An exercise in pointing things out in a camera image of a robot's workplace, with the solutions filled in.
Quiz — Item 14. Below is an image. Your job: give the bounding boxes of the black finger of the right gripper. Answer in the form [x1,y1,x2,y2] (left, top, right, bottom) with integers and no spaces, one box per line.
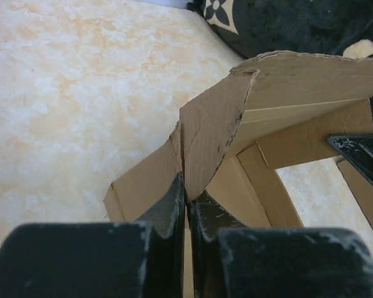
[327,97,373,186]

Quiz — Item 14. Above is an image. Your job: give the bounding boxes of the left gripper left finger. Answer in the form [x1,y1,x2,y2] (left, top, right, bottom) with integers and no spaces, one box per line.
[0,173,185,297]

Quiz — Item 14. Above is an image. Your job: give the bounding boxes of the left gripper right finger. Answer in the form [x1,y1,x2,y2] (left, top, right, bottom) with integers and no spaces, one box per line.
[188,192,373,297]

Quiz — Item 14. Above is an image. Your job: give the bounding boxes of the brown cardboard box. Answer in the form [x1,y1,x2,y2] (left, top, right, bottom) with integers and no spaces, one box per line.
[102,50,373,298]

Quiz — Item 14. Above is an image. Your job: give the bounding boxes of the black flower pattern cushion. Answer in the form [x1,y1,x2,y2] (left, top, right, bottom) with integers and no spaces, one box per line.
[186,0,373,59]

